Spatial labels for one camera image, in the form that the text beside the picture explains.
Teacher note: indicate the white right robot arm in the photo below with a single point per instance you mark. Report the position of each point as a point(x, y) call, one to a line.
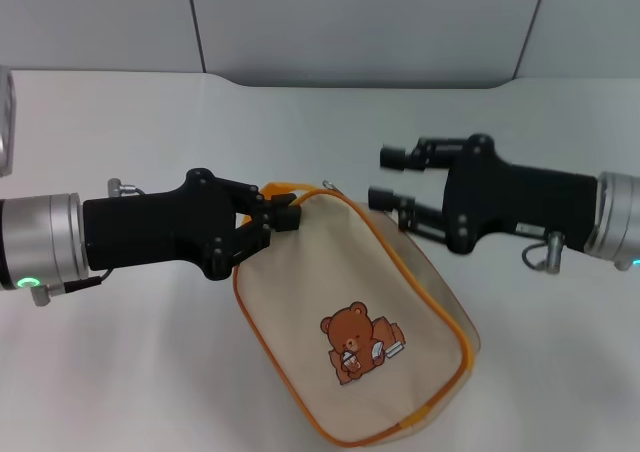
point(620, 217)

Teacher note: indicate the metal zipper pull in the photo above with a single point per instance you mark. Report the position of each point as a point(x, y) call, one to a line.
point(334, 188)

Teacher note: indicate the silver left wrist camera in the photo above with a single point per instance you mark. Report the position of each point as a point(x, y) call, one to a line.
point(6, 122)

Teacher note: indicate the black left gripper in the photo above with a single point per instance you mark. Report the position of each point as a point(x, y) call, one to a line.
point(150, 227)

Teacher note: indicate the beige bear print food bag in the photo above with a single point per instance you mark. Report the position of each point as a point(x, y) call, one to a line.
point(325, 272)

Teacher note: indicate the right gripper silver plug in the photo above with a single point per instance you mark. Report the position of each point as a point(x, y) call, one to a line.
point(554, 252)

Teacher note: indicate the left gripper silver plug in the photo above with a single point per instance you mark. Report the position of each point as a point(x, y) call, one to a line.
point(120, 187)

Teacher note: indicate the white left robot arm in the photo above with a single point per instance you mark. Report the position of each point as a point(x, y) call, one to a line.
point(40, 237)

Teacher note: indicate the gripper silver plug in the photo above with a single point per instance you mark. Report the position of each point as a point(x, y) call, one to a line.
point(120, 187)
point(554, 252)

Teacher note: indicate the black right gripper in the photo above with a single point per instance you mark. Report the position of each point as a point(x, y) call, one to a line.
point(525, 202)

